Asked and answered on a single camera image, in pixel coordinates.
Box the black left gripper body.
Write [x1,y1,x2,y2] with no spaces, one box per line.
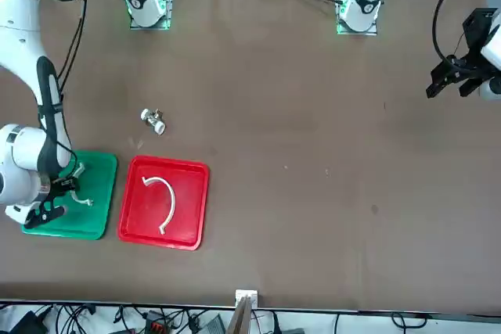
[444,8,501,77]

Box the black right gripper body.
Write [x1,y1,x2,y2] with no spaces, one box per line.
[38,178,67,212]

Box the small white pipe clamp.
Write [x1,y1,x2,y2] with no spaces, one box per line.
[70,162,94,207]

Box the large white pipe clamp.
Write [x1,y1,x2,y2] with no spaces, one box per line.
[141,175,176,235]

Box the green plastic tray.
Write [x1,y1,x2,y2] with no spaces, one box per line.
[21,149,118,241]

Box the red plastic tray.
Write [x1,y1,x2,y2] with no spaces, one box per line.
[117,155,211,252]

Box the metal valve with white caps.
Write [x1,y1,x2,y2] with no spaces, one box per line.
[139,108,167,137]

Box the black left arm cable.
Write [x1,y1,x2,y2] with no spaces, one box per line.
[432,0,470,67]

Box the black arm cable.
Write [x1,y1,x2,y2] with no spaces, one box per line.
[57,0,92,92]
[432,0,470,67]

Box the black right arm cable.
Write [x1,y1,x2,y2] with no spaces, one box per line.
[57,0,92,92]

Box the metal upright post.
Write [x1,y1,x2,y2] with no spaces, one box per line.
[229,289,260,334]

